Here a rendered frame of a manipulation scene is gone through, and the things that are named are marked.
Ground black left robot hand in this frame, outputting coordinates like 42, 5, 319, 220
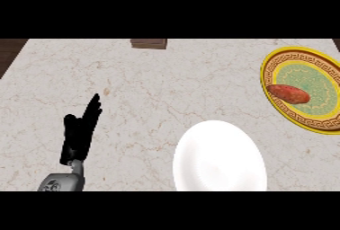
59, 93, 103, 166

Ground white plate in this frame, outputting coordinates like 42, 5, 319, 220
171, 119, 267, 192

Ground red-brown sweet potato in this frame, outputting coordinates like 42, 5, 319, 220
266, 84, 311, 105

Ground yellow patterned plate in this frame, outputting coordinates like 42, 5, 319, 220
258, 46, 340, 136

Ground brown wooden block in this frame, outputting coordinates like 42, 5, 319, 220
130, 38, 168, 50

